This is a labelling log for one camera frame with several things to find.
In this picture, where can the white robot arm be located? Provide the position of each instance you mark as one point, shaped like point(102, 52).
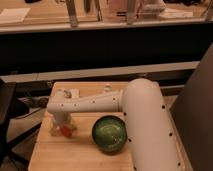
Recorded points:
point(153, 143)

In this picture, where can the metal frame post right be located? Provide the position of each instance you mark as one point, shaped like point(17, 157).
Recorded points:
point(130, 11)

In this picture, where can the black chair at left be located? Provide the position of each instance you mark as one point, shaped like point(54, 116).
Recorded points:
point(7, 98)

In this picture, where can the white paper sheet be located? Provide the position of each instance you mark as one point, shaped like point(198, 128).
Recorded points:
point(13, 15)

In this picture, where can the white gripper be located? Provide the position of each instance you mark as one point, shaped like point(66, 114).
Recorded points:
point(61, 119)

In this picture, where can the metal frame post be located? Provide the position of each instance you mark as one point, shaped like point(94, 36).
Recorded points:
point(72, 12)
point(130, 11)

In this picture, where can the small white object on table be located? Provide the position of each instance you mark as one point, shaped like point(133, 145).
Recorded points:
point(107, 88)

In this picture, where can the metal frame post left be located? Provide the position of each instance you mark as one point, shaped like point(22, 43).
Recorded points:
point(72, 12)

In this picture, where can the green bowl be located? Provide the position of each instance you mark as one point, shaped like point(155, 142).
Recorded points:
point(109, 134)

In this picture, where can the red orange pepper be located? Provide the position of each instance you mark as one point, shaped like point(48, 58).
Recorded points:
point(66, 131)

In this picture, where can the dark panel at right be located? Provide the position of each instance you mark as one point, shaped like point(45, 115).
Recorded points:
point(192, 112)

